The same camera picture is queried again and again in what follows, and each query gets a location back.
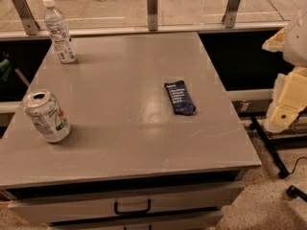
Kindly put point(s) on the lower grey drawer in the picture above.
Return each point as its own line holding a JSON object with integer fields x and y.
{"x": 185, "y": 221}

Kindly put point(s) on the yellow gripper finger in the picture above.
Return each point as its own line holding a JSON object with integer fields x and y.
{"x": 289, "y": 98}

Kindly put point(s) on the black caster wheel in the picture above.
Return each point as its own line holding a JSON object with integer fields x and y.
{"x": 293, "y": 192}

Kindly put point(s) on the upper grey drawer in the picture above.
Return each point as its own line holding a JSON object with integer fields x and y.
{"x": 100, "y": 205}

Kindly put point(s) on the clear plastic water bottle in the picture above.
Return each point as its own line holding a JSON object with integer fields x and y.
{"x": 58, "y": 31}

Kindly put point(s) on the right metal railing bracket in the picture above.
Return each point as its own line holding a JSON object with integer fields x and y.
{"x": 230, "y": 15}

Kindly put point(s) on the green object at left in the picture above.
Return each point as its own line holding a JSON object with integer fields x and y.
{"x": 5, "y": 68}

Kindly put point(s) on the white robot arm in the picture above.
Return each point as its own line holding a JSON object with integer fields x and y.
{"x": 291, "y": 41}

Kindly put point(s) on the black drawer handle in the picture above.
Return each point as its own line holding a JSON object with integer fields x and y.
{"x": 133, "y": 208}

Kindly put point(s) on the black metal stand leg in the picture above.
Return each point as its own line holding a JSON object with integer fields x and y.
{"x": 273, "y": 144}

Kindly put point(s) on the grey drawer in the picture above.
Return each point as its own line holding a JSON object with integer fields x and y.
{"x": 100, "y": 205}
{"x": 185, "y": 221}

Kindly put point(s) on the white green soda can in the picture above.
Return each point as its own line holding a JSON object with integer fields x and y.
{"x": 43, "y": 108}

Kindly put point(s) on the middle metal railing bracket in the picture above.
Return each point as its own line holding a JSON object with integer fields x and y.
{"x": 152, "y": 8}

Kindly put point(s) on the left metal railing bracket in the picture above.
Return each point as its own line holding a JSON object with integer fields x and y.
{"x": 29, "y": 24}

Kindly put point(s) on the dark blue snack wrapper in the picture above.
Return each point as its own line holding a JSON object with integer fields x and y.
{"x": 180, "y": 99}

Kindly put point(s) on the metal railing bracket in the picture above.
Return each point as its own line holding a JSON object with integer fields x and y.
{"x": 230, "y": 15}
{"x": 29, "y": 24}
{"x": 152, "y": 8}

